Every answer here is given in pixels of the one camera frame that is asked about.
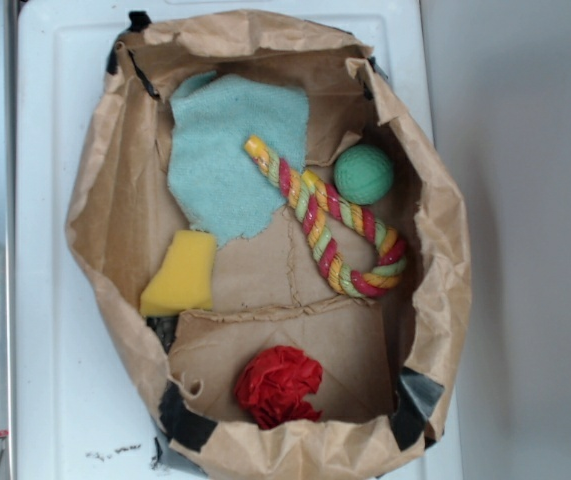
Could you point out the yellow sponge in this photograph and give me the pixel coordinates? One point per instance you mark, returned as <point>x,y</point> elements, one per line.
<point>184,280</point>

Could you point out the teal terry cloth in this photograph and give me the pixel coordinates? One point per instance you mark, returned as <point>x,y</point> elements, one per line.
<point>216,184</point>

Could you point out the red paper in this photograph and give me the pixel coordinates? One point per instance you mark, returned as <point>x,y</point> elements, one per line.
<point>273,385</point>

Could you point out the brown paper bag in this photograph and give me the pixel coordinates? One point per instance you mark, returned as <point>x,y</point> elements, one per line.
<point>390,365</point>

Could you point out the green rubber ball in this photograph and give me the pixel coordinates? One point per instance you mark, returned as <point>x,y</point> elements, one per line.
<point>363,174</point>

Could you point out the multicolour rope toy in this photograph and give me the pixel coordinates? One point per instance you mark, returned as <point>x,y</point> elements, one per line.
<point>313,202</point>

